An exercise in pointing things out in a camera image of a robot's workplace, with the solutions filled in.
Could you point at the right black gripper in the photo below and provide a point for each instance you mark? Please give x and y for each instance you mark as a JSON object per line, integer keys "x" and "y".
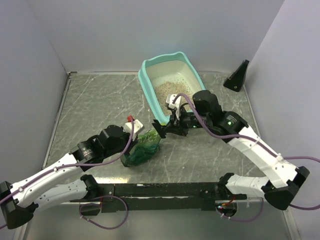
{"x": 175, "y": 129}

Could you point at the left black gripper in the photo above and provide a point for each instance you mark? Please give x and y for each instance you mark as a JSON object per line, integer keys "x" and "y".
{"x": 131, "y": 144}

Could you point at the black bag clip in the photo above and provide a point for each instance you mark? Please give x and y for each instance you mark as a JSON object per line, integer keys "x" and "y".
{"x": 160, "y": 128}

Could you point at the green cat litter bag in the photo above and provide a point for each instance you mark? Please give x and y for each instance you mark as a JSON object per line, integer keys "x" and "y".
{"x": 147, "y": 145}

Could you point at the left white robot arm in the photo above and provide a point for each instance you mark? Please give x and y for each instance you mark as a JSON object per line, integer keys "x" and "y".
{"x": 20, "y": 201}

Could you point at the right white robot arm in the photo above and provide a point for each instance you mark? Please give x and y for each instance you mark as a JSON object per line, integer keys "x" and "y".
{"x": 282, "y": 180}

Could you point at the cat litter in box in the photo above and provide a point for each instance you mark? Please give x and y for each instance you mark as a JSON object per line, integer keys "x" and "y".
{"x": 169, "y": 88}

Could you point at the teal litter box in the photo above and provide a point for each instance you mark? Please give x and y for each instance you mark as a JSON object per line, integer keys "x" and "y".
{"x": 172, "y": 67}

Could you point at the black wedge stand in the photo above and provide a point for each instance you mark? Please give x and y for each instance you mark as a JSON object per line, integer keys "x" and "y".
{"x": 236, "y": 80}

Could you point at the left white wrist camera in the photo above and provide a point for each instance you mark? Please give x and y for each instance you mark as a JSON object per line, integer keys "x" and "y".
{"x": 133, "y": 126}

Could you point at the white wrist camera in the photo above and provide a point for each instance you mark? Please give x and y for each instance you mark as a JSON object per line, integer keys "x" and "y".
{"x": 133, "y": 126}
{"x": 173, "y": 103}

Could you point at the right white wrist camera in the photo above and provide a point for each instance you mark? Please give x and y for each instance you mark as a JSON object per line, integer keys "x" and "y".
{"x": 173, "y": 103}

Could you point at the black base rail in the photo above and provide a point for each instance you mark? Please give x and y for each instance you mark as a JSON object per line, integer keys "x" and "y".
{"x": 169, "y": 196}

